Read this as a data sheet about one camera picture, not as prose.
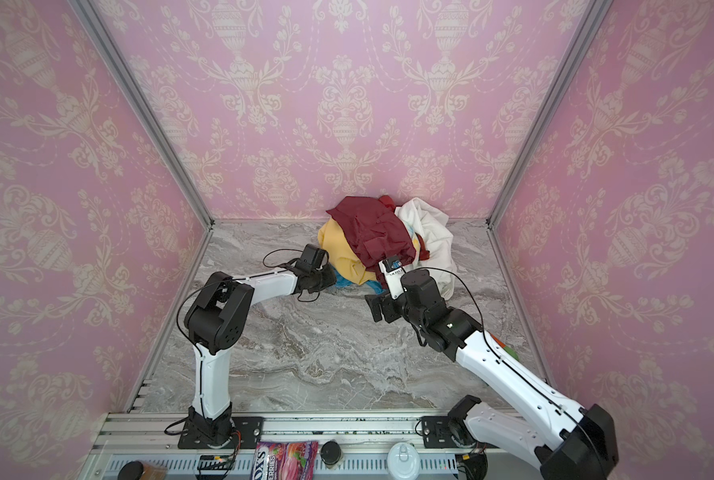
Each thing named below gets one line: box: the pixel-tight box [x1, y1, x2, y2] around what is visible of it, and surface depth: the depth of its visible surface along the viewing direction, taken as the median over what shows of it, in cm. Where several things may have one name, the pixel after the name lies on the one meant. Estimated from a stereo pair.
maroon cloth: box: [326, 195, 430, 288], surface depth 101 cm
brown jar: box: [118, 460, 168, 480], surface depth 63 cm
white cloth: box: [395, 197, 457, 300], surface depth 102 cm
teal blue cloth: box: [333, 269, 387, 295], surface depth 102 cm
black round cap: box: [320, 440, 343, 467], surface depth 64 cm
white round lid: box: [387, 442, 421, 480], surface depth 68 cm
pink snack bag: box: [250, 441, 318, 480], surface depth 70 cm
